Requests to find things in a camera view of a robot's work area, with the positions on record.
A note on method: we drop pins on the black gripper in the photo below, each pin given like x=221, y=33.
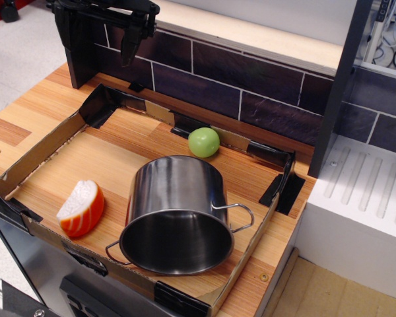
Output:
x=137, y=19

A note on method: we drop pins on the green toy apple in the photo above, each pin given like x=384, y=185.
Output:
x=204, y=142

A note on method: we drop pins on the white dish drying rack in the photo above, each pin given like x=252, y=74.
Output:
x=358, y=182

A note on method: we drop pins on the orange salmon sushi toy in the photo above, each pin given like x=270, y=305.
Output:
x=82, y=210

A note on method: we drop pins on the stainless steel metal pot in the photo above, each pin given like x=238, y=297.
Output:
x=177, y=218

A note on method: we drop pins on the dark left shelf post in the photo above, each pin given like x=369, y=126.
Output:
x=82, y=60

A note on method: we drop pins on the dark grey vertical post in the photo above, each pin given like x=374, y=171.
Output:
x=325, y=137

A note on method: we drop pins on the cardboard fence with black tape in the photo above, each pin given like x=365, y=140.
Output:
x=57, y=136

